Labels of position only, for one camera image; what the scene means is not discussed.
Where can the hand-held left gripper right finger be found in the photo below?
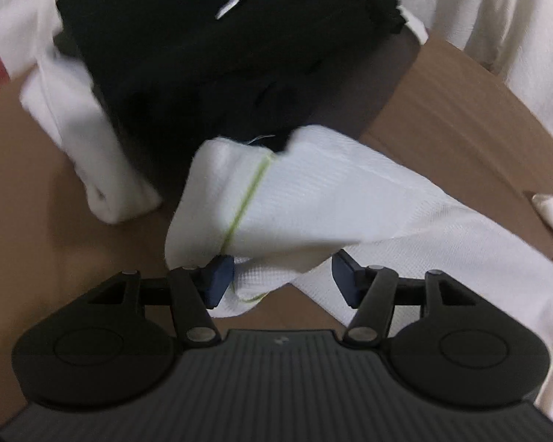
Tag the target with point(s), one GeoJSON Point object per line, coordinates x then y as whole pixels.
{"type": "Point", "coordinates": [343, 276]}

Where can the black garment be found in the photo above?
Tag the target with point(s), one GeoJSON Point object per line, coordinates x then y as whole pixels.
{"type": "Point", "coordinates": [189, 55]}

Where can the white hanging sheet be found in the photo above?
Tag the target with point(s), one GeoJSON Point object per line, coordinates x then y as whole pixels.
{"type": "Point", "coordinates": [511, 32]}

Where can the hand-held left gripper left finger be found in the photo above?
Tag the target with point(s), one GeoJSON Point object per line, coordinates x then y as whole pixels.
{"type": "Point", "coordinates": [219, 281]}

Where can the white cloth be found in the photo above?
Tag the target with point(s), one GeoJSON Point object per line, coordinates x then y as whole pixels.
{"type": "Point", "coordinates": [69, 115]}

